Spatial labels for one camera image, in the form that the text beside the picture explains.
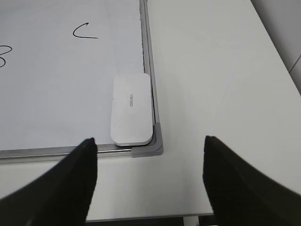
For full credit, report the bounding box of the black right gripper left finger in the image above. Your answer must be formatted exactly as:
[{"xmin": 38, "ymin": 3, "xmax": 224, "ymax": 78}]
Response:
[{"xmin": 0, "ymin": 138, "xmax": 97, "ymax": 226}]

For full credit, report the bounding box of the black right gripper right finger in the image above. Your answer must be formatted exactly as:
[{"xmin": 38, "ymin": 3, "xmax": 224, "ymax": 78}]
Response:
[{"xmin": 203, "ymin": 136, "xmax": 301, "ymax": 226}]

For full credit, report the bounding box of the white rectangular whiteboard eraser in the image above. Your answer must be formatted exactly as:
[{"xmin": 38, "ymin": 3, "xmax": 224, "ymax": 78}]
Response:
[{"xmin": 111, "ymin": 73, "xmax": 153, "ymax": 146}]

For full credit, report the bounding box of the whiteboard with grey frame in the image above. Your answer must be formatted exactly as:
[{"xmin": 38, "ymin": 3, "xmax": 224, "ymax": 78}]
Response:
[{"xmin": 0, "ymin": 0, "xmax": 163, "ymax": 163}]

